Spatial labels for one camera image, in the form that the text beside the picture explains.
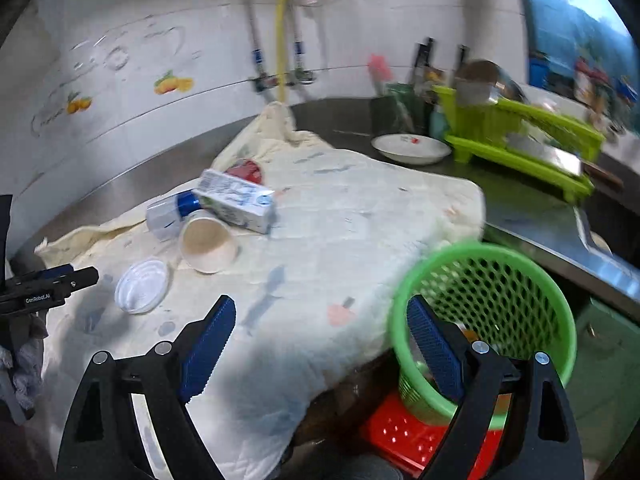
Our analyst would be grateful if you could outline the green dish rack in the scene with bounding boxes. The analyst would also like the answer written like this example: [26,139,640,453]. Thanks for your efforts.
[432,85,606,203]

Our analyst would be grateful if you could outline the cleaver with wooden handle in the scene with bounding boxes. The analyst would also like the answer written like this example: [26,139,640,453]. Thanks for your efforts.
[507,137,623,186]

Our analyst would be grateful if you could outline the red plastic stool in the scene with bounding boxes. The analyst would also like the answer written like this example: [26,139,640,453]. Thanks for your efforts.
[359,392,506,480]

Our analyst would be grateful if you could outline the blue plastic container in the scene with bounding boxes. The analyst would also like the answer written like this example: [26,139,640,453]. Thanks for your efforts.
[529,52,551,88]

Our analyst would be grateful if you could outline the cream quilted blanket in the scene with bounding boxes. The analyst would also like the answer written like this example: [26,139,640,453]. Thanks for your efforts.
[35,101,487,480]

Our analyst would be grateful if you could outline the metal water hose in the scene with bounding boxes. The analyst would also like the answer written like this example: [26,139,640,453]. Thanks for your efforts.
[245,0,270,93]
[289,0,315,83]

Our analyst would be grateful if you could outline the green glass jar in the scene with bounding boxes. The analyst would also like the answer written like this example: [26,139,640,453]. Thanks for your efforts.
[385,82,420,131]

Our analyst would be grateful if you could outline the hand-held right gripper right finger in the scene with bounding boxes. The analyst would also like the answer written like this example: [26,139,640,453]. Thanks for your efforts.
[406,295,586,480]

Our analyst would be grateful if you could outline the blue and silver can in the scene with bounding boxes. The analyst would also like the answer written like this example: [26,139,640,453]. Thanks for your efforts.
[146,191,202,242]

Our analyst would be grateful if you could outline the pink bottle brush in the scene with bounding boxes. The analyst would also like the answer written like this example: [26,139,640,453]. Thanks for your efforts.
[368,54,416,131]

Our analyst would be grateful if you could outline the green plastic basket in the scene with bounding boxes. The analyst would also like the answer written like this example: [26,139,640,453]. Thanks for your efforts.
[390,241,577,431]

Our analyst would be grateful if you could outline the white milk carton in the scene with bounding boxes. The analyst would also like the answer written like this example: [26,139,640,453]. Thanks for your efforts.
[192,169,277,235]

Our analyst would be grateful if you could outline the yellow gas hose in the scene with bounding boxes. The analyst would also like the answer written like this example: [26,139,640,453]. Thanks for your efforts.
[276,0,296,106]

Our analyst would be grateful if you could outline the steel sink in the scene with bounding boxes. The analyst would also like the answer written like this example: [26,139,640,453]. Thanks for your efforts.
[575,205,640,286]

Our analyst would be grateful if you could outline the red can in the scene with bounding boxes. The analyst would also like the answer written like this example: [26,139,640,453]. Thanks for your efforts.
[225,158,263,186]

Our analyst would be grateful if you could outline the green cabinet door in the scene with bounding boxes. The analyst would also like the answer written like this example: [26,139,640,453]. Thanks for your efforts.
[570,300,640,461]

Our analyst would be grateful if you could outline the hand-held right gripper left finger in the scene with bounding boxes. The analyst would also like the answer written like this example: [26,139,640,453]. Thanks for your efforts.
[56,296,237,480]

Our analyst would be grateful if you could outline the white bowl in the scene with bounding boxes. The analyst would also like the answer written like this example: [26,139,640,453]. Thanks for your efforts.
[371,133,452,166]

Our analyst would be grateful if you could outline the paper cup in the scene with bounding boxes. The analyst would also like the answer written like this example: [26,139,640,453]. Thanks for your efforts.
[178,208,239,275]

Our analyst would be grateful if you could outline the clear plastic lid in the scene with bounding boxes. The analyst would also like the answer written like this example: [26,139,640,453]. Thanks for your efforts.
[114,258,170,315]

